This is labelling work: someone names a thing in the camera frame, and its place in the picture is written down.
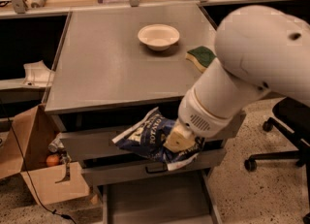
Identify white gripper with vent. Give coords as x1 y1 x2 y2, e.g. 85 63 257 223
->
164 88 232 153

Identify blue chip bag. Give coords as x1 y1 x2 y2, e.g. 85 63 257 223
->
112 108 204 171

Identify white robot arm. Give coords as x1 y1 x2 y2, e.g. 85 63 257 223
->
164 5 310 152

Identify bottom grey drawer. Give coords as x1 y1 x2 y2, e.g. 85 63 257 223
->
103 170 223 224

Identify grey drawer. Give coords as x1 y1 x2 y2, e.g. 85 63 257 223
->
51 93 248 162
103 170 223 224
81 141 226 186

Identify top grey drawer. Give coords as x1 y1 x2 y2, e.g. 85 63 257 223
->
51 93 248 162

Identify middle grey drawer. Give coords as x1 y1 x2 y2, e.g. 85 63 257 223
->
81 141 226 186

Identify grey drawer cabinet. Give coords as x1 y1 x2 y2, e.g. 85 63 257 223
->
44 4 260 224

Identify yellow green sponge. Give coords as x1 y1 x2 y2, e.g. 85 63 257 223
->
186 46 216 73

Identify white bowl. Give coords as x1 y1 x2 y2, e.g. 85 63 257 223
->
138 24 180 51

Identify black office chair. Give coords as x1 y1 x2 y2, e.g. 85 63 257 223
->
244 96 310 224

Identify crumpled can in box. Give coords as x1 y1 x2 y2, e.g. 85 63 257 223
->
47 138 64 153

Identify orange fruit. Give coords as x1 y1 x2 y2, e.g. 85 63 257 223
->
46 154 60 167

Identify cardboard box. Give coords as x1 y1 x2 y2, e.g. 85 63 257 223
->
0 105 90 205

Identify white curved plastic piece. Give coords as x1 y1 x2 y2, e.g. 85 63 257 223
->
23 60 55 87

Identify black floor cable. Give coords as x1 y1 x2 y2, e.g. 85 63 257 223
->
0 98 78 224

